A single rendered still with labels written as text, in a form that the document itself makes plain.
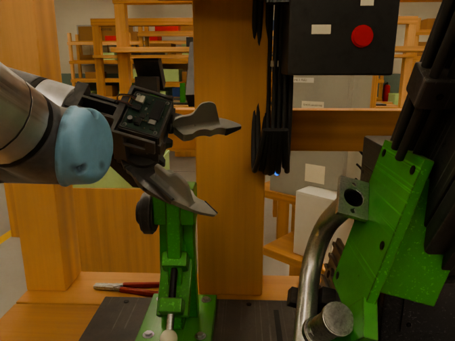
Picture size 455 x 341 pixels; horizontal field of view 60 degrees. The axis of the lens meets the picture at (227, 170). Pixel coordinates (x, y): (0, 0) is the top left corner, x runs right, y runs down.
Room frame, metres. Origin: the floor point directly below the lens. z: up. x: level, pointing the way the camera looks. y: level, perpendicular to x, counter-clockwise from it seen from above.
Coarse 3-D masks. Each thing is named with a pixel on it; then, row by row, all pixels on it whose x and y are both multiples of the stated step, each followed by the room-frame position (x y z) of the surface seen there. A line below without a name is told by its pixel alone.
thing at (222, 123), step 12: (204, 108) 0.51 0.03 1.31; (216, 108) 0.51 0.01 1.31; (180, 120) 0.51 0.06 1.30; (192, 120) 0.52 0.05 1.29; (204, 120) 0.52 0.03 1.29; (216, 120) 0.53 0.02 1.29; (228, 120) 0.54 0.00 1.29; (180, 132) 0.51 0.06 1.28; (192, 132) 0.52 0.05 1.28; (204, 132) 0.53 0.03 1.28; (216, 132) 0.54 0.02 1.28; (228, 132) 0.54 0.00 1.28
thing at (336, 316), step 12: (324, 312) 0.39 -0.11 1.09; (336, 312) 0.39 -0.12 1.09; (348, 312) 0.40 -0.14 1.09; (312, 324) 0.42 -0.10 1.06; (324, 324) 0.38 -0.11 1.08; (336, 324) 0.38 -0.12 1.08; (348, 324) 0.39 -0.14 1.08; (312, 336) 0.42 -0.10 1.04; (324, 336) 0.40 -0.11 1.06; (336, 336) 0.38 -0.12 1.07
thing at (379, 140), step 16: (368, 144) 0.70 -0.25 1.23; (368, 160) 0.69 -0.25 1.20; (368, 176) 0.67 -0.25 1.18; (448, 288) 0.55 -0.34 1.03; (384, 304) 0.55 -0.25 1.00; (400, 304) 0.55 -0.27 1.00; (416, 304) 0.55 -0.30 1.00; (448, 304) 0.55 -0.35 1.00; (384, 320) 0.55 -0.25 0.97; (400, 320) 0.55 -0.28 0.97; (416, 320) 0.55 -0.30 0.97; (432, 320) 0.55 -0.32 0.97; (448, 320) 0.55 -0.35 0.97; (384, 336) 0.55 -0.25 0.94; (400, 336) 0.55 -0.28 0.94; (416, 336) 0.55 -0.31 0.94; (432, 336) 0.55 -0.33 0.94; (448, 336) 0.55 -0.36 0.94
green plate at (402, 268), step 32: (384, 160) 0.48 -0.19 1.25; (416, 160) 0.40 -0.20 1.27; (384, 192) 0.44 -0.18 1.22; (416, 192) 0.38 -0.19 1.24; (384, 224) 0.41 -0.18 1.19; (416, 224) 0.40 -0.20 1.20; (352, 256) 0.46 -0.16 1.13; (384, 256) 0.39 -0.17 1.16; (416, 256) 0.40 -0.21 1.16; (352, 288) 0.43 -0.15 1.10; (384, 288) 0.40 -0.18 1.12; (416, 288) 0.40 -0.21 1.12
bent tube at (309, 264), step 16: (352, 192) 0.49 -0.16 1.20; (368, 192) 0.48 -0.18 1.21; (336, 208) 0.47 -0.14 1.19; (352, 208) 0.47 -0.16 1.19; (320, 224) 0.53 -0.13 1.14; (336, 224) 0.51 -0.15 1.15; (320, 240) 0.53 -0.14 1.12; (304, 256) 0.54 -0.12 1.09; (320, 256) 0.53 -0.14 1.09; (304, 272) 0.53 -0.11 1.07; (320, 272) 0.53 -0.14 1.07; (304, 288) 0.51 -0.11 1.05; (304, 304) 0.49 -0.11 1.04; (304, 320) 0.47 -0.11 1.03
